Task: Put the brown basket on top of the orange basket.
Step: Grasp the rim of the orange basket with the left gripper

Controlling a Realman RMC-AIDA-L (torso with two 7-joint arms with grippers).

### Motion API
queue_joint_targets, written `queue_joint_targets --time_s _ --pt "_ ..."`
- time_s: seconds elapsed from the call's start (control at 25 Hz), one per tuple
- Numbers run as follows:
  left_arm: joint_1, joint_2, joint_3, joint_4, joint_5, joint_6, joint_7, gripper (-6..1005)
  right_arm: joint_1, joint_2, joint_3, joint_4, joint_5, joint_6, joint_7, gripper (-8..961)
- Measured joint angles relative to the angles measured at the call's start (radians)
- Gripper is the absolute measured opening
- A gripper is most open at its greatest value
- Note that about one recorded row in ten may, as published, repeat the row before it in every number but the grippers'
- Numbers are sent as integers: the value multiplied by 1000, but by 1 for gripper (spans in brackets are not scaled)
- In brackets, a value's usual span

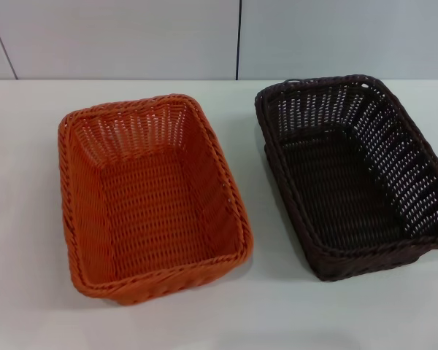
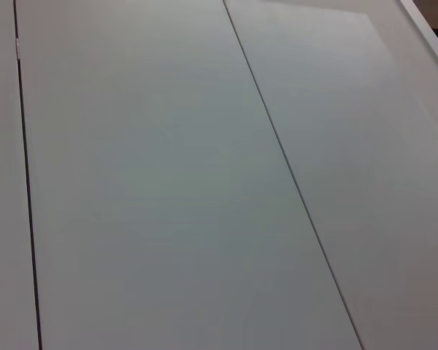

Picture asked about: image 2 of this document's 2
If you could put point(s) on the small metal wall hinge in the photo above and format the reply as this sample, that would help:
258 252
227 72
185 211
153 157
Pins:
18 48

